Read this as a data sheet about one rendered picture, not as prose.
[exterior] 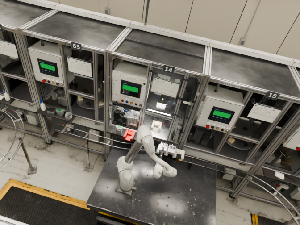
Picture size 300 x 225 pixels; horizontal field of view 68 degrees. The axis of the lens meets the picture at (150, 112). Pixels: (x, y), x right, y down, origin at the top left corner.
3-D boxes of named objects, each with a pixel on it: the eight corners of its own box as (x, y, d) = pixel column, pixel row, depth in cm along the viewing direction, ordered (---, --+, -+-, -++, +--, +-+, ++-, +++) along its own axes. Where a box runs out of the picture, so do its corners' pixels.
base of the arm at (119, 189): (134, 197, 267) (134, 194, 263) (116, 191, 268) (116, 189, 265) (138, 183, 280) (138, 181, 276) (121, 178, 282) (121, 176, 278)
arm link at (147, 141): (157, 152, 235) (154, 142, 245) (154, 142, 222) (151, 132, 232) (145, 156, 235) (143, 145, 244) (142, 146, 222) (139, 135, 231)
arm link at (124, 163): (116, 176, 272) (114, 161, 287) (128, 177, 280) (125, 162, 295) (143, 135, 230) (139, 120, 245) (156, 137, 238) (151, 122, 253)
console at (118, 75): (110, 102, 283) (111, 71, 252) (118, 89, 304) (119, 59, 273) (142, 110, 279) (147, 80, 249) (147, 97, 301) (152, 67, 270)
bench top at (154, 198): (85, 205, 255) (85, 204, 252) (117, 139, 333) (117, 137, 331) (214, 245, 243) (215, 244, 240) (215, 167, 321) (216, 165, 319)
